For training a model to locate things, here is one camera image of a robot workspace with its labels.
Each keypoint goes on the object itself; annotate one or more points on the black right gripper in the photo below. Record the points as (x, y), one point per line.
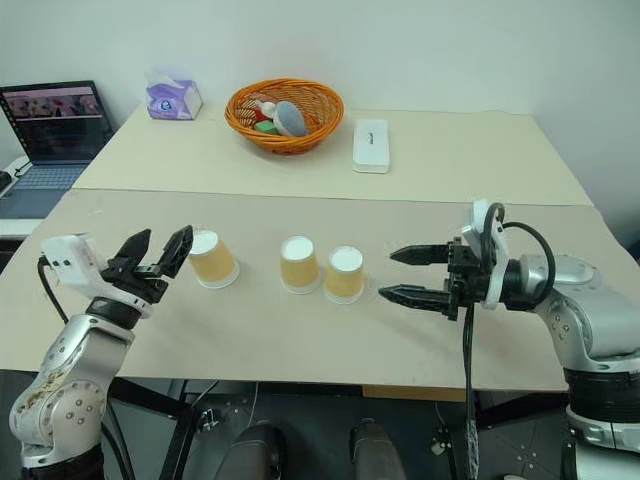
(462, 280)

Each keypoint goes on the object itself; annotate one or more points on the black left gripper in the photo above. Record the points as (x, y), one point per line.
(134, 282)

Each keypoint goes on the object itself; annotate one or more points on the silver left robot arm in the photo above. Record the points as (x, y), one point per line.
(65, 380)

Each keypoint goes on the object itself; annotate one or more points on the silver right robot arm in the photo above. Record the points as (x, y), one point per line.
(585, 310)

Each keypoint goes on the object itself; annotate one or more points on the yellow paper cup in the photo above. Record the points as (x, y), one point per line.
(344, 277)
(299, 267)
(212, 260)

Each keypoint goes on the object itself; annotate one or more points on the white rectangular case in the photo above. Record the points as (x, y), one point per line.
(372, 146)

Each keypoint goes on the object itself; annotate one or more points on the purple tissue box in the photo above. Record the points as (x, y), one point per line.
(172, 97)

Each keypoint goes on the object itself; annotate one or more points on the open laptop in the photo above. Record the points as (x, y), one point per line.
(47, 135)

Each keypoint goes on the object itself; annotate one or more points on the green toy block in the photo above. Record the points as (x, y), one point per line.
(266, 127)

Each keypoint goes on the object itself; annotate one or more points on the white and red toy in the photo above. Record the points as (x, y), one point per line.
(263, 109)

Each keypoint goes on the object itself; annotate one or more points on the dark rounded robot knee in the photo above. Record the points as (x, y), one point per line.
(257, 452)
(375, 452)

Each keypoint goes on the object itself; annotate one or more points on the orange woven basket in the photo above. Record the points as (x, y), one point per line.
(287, 120)

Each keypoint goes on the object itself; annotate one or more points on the grey plush toy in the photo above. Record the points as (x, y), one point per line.
(292, 119)

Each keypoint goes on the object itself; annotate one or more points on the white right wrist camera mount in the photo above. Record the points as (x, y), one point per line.
(487, 250)

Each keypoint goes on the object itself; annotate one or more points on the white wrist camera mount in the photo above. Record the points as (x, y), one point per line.
(487, 250)
(70, 262)

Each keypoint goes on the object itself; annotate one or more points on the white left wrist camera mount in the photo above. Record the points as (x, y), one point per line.
(70, 262)

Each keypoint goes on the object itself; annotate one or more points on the black table frame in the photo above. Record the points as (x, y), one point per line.
(175, 425)

